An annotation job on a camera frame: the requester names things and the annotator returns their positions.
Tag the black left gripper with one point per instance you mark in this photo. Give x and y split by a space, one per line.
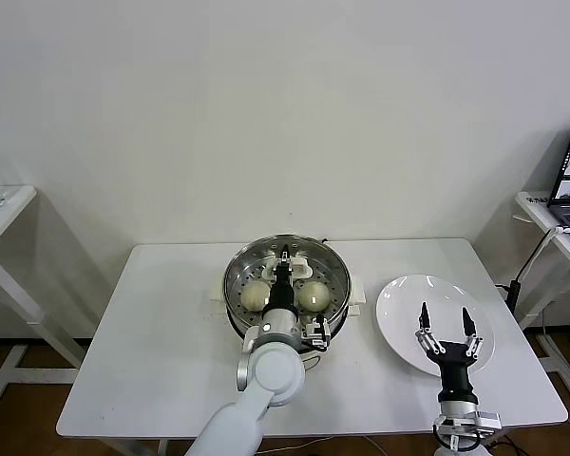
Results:
282 294

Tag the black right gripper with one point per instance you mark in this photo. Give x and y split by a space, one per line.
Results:
456 370

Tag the round glass pot lid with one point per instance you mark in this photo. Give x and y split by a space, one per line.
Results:
304 268

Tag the white steamed baozi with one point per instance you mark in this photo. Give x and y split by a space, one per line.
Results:
255 297
313 297

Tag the stainless steel steamer basket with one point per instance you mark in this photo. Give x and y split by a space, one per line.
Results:
339 317

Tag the round white plate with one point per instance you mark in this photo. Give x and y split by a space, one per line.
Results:
399 313

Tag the white side table with jar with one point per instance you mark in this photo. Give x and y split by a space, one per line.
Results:
9 204

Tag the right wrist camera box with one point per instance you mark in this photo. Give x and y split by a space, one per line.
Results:
487 420

